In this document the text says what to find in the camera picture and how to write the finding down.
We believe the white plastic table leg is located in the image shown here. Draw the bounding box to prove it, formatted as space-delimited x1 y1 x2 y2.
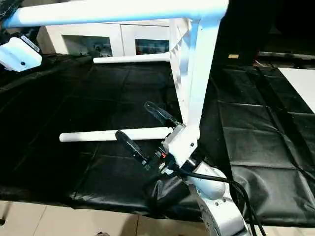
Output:
93 53 171 64
59 126 174 143
1 0 228 28

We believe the white plastic table top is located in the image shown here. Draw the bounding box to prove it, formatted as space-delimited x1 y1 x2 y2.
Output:
169 0 231 139

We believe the black work mat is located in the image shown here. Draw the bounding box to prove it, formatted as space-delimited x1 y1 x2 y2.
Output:
0 53 315 227

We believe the white cabinet with glass doors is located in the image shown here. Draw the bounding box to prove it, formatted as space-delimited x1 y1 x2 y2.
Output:
39 20 173 58

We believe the white flat board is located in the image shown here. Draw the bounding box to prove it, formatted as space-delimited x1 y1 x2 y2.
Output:
278 66 315 104

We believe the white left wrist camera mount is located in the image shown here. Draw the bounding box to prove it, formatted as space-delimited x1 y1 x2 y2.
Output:
0 36 43 73

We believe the black metal rail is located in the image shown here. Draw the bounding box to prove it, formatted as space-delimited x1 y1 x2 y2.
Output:
257 51 315 59

